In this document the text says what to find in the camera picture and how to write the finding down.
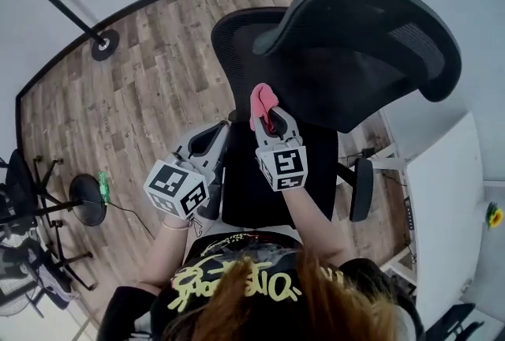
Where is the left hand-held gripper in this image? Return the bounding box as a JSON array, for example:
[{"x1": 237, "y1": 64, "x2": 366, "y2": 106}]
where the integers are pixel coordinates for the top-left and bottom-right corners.
[{"x1": 143, "y1": 120, "x2": 232, "y2": 219}]

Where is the person's right forearm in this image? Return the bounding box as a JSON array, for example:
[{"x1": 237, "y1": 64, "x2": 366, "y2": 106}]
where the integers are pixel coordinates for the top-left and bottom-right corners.
[{"x1": 282, "y1": 185, "x2": 358, "y2": 268}]

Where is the thin wrist bracelet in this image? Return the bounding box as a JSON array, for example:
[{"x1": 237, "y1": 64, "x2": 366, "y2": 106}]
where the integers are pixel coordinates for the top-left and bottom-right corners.
[{"x1": 162, "y1": 219, "x2": 193, "y2": 232}]

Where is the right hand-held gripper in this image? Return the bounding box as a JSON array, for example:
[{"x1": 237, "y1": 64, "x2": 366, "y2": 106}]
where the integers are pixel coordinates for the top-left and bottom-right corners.
[{"x1": 252, "y1": 106, "x2": 309, "y2": 193}]

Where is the white desk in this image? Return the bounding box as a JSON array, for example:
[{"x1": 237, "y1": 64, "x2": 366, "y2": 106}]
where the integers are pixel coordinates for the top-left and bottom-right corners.
[{"x1": 369, "y1": 112, "x2": 505, "y2": 323}]

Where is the black cable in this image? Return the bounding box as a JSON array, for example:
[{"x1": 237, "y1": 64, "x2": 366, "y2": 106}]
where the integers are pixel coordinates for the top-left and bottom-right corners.
[{"x1": 105, "y1": 200, "x2": 157, "y2": 241}]

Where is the person's left forearm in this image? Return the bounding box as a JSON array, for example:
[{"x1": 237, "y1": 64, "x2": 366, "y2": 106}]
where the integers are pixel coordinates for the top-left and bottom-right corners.
[{"x1": 136, "y1": 212, "x2": 195, "y2": 291}]

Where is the black mesh office chair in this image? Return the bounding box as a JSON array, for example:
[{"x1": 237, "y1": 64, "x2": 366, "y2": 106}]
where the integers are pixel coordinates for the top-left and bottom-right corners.
[{"x1": 196, "y1": 0, "x2": 462, "y2": 230}]

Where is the pink cloth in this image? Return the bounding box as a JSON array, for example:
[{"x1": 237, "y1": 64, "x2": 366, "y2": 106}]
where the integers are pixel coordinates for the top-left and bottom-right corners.
[{"x1": 249, "y1": 82, "x2": 280, "y2": 133}]

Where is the black round base stand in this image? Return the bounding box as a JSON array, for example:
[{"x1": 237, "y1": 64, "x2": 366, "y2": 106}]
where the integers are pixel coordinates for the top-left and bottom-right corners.
[{"x1": 35, "y1": 173, "x2": 108, "y2": 228}]

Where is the grey mesh chair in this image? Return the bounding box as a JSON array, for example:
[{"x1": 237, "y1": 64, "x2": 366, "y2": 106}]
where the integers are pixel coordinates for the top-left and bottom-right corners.
[{"x1": 0, "y1": 244, "x2": 47, "y2": 320}]

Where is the black printed shirt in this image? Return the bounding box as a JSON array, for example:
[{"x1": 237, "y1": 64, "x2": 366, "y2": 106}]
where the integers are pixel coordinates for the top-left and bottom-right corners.
[{"x1": 97, "y1": 228, "x2": 426, "y2": 341}]

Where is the sunflower decoration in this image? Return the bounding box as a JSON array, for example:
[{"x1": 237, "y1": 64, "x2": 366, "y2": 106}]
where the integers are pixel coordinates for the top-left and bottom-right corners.
[{"x1": 486, "y1": 201, "x2": 505, "y2": 230}]

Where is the green circuit board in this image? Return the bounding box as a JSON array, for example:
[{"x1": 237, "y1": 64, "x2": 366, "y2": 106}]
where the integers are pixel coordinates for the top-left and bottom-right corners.
[{"x1": 96, "y1": 170, "x2": 112, "y2": 203}]

